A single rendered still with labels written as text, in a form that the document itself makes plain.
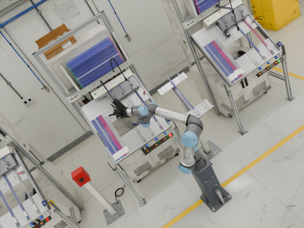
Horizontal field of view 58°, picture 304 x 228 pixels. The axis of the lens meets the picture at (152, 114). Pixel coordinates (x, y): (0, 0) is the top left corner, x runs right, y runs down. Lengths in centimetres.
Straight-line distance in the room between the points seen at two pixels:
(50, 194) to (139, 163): 103
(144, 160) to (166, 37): 223
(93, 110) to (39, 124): 183
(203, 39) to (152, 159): 150
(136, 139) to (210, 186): 85
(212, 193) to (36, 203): 171
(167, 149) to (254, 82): 136
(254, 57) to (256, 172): 121
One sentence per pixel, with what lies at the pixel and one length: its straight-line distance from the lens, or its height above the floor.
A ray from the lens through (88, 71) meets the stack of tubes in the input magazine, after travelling 278.
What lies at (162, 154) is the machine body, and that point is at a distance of 335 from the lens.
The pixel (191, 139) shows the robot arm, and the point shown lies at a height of 112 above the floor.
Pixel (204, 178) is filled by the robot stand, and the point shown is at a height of 44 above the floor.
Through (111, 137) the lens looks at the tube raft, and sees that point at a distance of 282.
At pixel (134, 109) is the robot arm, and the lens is 205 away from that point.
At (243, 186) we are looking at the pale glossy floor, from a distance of 298.
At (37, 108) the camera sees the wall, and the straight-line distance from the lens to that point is 451.
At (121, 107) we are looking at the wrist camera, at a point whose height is 141.
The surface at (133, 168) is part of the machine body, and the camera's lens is 330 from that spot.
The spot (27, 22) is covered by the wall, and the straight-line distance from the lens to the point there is 417.
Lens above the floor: 242
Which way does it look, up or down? 33 degrees down
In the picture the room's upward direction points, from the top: 30 degrees counter-clockwise
